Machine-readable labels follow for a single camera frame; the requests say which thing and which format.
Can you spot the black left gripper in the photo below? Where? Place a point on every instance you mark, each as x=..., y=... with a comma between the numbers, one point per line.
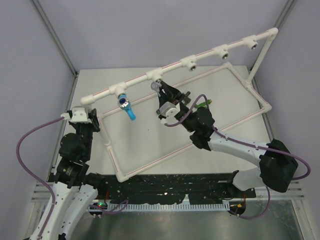
x=95, y=123

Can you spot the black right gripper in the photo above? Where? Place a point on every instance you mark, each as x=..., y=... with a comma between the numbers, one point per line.
x=172, y=93

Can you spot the chrome water faucet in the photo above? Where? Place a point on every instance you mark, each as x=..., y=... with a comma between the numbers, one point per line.
x=155, y=86

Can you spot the white PVC pipe frame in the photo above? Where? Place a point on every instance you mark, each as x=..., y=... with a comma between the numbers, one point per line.
x=145, y=145

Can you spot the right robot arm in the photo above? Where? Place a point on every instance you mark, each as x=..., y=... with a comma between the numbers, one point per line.
x=275, y=166

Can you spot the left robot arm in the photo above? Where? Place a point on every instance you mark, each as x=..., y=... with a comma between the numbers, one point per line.
x=73, y=187

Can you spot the dark bronze long faucet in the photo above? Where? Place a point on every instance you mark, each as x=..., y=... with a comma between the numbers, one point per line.
x=169, y=100

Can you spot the green faucet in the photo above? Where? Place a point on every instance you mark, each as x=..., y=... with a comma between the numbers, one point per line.
x=203, y=104

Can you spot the blue chrome faucet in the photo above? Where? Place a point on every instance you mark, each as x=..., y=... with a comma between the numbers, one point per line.
x=125, y=105

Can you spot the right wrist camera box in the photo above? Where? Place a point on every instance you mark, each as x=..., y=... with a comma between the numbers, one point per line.
x=168, y=111

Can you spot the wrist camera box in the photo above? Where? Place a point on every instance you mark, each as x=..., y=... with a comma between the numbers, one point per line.
x=77, y=114
x=168, y=111

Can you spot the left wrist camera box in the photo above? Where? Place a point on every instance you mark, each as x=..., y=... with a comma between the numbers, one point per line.
x=77, y=114

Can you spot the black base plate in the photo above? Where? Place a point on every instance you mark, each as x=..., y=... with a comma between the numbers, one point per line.
x=169, y=189

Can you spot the white slotted cable duct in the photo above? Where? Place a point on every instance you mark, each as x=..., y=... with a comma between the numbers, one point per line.
x=182, y=207

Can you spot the aluminium frame post left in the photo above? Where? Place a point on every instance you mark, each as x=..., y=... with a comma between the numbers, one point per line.
x=54, y=36

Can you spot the aluminium frame post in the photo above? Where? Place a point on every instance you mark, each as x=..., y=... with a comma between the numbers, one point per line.
x=272, y=33
x=54, y=36

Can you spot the aluminium frame post right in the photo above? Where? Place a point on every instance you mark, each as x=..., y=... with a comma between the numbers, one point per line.
x=272, y=33

